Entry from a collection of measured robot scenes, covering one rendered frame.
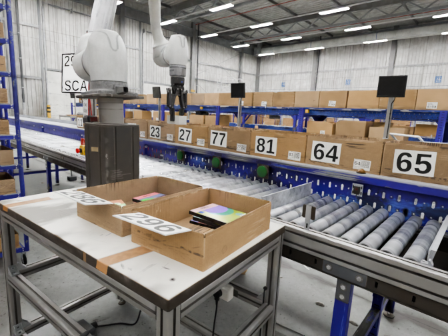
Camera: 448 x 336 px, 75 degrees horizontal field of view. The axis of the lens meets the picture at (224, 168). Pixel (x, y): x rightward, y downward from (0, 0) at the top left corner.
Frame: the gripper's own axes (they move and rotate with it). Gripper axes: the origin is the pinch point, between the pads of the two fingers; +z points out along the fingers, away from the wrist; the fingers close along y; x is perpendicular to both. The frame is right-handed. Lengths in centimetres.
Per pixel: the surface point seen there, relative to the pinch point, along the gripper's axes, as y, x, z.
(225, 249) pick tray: 48, 80, 34
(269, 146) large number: -50, 29, 16
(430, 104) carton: -501, 50, -35
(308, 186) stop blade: -38, 63, 33
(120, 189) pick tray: 45, 20, 30
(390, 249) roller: 4, 111, 37
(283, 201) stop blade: -13, 63, 37
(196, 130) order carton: -50, -38, 11
